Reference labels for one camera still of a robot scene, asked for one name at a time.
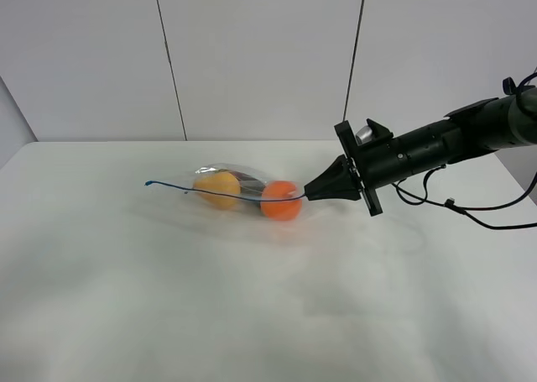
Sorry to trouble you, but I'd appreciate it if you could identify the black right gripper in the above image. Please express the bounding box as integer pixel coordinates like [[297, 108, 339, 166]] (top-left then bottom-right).
[[305, 119, 411, 217]]

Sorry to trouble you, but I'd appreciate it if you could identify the clear zip bag blue seal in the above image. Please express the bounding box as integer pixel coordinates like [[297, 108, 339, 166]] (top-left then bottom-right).
[[133, 163, 318, 227]]

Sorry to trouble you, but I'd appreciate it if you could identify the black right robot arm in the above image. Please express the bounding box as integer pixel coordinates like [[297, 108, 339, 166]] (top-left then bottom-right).
[[305, 89, 536, 216]]

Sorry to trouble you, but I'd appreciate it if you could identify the orange fruit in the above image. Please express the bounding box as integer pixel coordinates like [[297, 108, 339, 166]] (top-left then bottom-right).
[[260, 181, 302, 221]]

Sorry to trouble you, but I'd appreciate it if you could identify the dark purple eggplant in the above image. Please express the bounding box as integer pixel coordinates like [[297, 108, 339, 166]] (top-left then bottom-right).
[[230, 170, 268, 210]]

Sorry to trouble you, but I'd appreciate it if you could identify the yellow pear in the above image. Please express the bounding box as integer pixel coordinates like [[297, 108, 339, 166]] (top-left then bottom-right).
[[193, 171, 240, 210]]

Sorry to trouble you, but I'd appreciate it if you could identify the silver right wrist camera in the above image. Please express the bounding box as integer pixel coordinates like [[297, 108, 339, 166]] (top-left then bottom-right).
[[355, 125, 374, 145]]

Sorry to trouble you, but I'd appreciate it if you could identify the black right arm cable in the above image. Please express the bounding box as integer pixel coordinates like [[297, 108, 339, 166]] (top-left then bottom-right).
[[394, 65, 537, 231]]

